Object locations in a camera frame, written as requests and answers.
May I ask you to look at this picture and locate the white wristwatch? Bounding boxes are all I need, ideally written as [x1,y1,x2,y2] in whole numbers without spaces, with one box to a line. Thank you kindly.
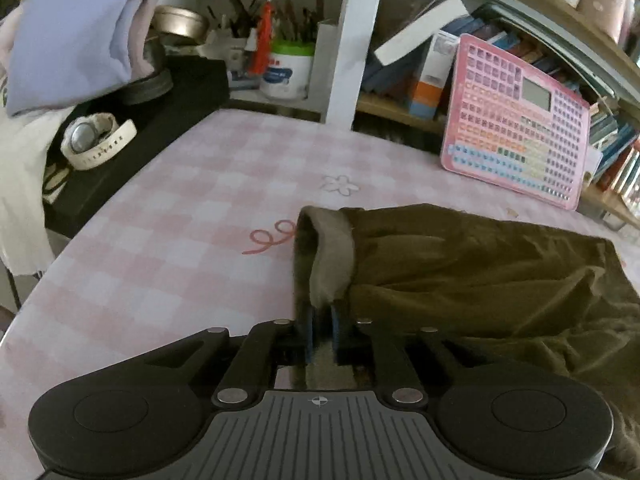
[60,112,138,171]

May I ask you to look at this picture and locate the dark round tin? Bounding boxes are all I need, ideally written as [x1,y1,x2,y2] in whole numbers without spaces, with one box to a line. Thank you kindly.
[120,42,173,106]

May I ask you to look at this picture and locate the row of books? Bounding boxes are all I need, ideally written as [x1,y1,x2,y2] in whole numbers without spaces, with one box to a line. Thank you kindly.
[360,2,640,196]

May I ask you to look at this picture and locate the round metal tin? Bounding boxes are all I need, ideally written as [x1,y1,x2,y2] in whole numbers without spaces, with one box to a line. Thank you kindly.
[150,5,210,43]

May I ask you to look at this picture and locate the black flat box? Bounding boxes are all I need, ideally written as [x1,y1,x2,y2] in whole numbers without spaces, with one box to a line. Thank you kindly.
[42,55,231,238]

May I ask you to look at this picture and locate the pale pink pouches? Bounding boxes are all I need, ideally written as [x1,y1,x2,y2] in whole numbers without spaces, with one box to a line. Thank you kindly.
[577,0,632,43]

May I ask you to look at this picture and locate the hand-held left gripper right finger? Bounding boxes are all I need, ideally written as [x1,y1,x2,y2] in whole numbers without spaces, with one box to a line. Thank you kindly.
[330,304,497,407]

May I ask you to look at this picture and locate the pink checked printed tablecloth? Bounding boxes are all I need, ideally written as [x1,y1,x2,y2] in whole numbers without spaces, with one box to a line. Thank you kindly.
[0,108,640,480]

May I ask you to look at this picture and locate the pale pink folded cloth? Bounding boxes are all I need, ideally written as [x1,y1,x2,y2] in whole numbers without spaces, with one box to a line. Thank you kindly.
[127,0,166,78]

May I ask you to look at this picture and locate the pink button learning board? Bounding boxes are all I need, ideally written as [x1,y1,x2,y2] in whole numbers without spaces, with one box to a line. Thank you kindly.
[440,33,592,211]

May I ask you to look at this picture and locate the white and orange box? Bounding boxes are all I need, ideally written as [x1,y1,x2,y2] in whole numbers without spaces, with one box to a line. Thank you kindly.
[407,30,461,120]

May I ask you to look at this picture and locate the white wooden bookshelf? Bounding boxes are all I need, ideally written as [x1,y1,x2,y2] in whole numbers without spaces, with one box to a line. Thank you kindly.
[140,0,640,231]

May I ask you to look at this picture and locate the olive brown garment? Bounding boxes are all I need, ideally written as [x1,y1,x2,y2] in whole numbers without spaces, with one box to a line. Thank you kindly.
[291,203,640,476]

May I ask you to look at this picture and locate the red tassel ornament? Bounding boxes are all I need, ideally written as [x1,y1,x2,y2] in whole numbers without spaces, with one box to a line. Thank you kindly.
[249,0,276,76]

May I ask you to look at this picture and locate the large white leaning book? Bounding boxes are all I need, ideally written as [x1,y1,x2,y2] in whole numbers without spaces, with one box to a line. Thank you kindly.
[374,0,468,67]

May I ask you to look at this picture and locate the white hanging cloth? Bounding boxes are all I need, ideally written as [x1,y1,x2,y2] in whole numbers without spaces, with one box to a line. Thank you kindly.
[0,105,76,277]

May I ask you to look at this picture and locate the bunch of pens and pencils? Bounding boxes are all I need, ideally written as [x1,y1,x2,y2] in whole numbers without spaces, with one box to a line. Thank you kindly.
[205,0,327,47]

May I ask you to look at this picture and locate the white tub with green lid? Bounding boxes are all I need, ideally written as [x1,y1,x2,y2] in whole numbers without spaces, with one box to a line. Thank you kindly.
[259,40,316,101]

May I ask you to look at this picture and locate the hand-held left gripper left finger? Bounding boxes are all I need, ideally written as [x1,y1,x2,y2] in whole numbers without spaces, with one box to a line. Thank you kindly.
[144,306,318,407]

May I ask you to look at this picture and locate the lavender folded cloth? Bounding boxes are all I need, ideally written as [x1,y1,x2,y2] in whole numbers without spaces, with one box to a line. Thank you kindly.
[5,0,138,117]

